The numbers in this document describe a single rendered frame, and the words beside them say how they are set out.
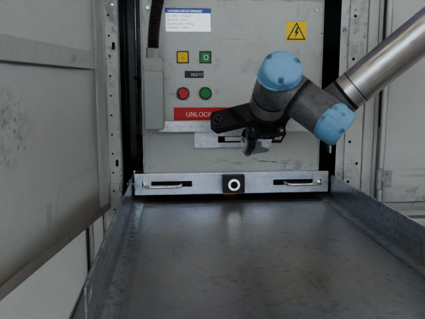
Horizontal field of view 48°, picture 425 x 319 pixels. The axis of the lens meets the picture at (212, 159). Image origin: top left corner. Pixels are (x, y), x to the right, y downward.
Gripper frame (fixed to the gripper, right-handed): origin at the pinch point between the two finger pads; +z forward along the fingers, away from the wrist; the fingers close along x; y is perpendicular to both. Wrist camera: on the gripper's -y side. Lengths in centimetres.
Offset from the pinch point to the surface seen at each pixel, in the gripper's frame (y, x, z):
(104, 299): -28, -38, -32
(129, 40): -34, 72, 61
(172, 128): -17.3, 7.7, 7.9
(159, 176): -21.0, -2.4, 17.0
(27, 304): -56, -33, 29
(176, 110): -16.0, 13.7, 9.0
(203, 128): -9.1, 7.9, 7.8
